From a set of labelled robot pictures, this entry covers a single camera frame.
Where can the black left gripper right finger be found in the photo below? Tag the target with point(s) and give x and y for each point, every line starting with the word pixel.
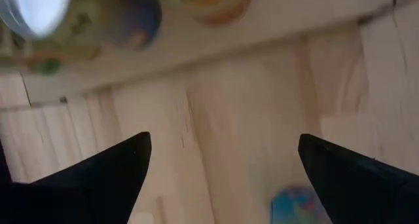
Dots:
pixel 360 191

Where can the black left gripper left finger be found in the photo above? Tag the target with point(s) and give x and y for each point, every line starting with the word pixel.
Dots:
pixel 82 191

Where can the purple label food can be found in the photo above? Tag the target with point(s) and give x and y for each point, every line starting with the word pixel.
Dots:
pixel 131 17

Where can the pineapple can orange label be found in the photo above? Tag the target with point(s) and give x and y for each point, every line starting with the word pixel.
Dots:
pixel 219 8

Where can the wooden shelf black metal legs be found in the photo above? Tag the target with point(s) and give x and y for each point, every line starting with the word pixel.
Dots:
pixel 278 27

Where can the cherries can blue label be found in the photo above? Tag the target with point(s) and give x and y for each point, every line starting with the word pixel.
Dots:
pixel 294 207

